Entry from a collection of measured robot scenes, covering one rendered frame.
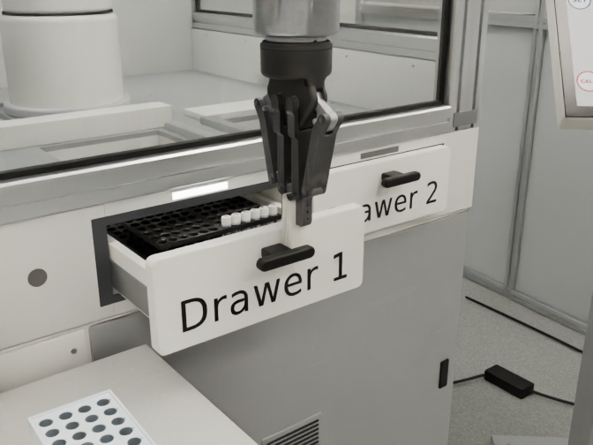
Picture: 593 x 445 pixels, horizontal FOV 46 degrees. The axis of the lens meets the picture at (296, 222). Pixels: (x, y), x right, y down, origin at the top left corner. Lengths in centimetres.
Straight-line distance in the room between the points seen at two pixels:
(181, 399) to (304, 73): 37
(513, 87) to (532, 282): 72
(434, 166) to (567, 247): 150
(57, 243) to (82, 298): 8
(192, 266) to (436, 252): 61
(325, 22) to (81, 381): 48
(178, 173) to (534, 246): 198
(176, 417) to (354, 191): 44
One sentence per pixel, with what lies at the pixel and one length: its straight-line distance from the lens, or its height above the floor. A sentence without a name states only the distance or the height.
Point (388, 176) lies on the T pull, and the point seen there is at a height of 91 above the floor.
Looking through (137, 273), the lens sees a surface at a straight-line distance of 81.
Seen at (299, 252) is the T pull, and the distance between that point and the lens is 77.
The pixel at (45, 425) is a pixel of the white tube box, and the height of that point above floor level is 79.
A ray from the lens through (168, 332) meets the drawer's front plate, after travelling 76.
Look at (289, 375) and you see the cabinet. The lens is 111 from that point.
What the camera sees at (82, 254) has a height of 89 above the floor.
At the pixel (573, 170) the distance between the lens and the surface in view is 255.
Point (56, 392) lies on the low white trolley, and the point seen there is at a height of 76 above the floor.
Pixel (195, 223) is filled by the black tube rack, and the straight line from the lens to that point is 89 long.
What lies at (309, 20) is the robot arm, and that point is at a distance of 71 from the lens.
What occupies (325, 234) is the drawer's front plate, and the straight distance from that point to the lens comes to 84.
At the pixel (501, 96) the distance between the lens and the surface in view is 271.
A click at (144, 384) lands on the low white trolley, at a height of 76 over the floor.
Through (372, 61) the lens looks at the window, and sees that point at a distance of 107.
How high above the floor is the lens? 121
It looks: 20 degrees down
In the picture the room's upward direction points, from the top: straight up
